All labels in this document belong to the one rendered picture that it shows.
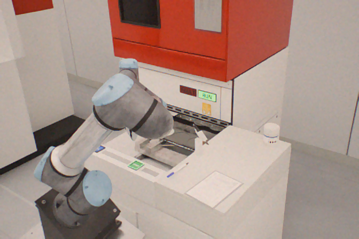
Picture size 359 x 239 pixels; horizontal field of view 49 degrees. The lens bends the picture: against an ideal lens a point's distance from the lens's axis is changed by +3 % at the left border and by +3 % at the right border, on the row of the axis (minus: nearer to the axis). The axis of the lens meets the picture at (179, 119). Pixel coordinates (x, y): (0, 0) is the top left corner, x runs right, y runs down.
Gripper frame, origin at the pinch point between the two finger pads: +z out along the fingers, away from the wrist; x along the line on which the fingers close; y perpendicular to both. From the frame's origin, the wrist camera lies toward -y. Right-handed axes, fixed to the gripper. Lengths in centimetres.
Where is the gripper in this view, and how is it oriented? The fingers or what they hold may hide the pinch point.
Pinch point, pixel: (132, 138)
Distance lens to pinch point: 168.9
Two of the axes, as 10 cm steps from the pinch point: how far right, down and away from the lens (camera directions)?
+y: 6.1, -3.8, 7.0
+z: 0.3, 8.9, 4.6
